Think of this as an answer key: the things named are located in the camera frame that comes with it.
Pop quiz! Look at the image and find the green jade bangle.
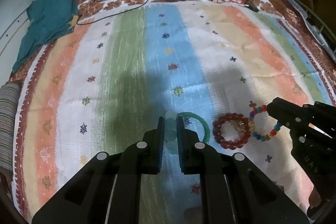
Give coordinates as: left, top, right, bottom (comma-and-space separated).
177, 112, 210, 143

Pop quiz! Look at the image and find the multicolour bead bracelet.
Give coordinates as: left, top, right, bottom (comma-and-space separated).
248, 104, 283, 142

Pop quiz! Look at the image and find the black charger plug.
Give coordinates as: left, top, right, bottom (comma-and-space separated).
245, 2, 259, 12

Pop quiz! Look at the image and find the striped grey pillow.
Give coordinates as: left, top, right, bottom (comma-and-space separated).
0, 81, 21, 177

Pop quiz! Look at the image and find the brown floral blanket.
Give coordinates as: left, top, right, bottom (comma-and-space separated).
7, 0, 335, 114

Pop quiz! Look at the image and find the wire rack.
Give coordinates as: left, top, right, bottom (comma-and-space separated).
287, 0, 335, 61

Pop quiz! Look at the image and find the teal cloth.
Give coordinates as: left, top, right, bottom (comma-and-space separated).
12, 0, 79, 72

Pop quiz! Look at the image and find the striped colourful bedspread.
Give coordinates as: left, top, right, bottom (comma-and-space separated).
13, 2, 335, 221

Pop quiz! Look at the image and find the dark red bead bracelet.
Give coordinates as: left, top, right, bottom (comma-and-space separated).
212, 113, 255, 150

